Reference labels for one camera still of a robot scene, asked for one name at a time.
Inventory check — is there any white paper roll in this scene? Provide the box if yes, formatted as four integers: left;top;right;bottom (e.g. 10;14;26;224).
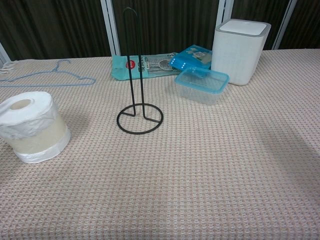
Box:
0;91;72;165

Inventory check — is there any clear container with blue lid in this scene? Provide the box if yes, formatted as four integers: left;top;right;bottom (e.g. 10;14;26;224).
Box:
174;66;230;106

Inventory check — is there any patterned woven tablecloth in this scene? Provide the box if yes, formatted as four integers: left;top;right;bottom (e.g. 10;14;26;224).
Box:
0;48;320;240

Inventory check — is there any teal flat package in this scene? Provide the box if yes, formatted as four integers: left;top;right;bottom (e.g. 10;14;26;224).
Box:
110;51;179;82

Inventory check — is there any blue tissue pack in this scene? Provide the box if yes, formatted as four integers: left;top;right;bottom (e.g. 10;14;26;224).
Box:
169;44;214;74

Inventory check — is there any white trash bin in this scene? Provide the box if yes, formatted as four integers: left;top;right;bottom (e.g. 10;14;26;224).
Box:
210;18;272;87

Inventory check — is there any black wire towel holder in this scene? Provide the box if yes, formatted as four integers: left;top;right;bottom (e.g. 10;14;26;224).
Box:
116;7;164;135

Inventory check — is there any blue wire clothes hanger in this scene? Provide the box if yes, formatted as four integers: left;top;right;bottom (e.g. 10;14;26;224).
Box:
0;59;97;88

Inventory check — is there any white frame post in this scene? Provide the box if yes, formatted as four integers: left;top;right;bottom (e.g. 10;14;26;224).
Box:
0;41;11;64
215;0;234;33
271;0;300;50
100;0;122;57

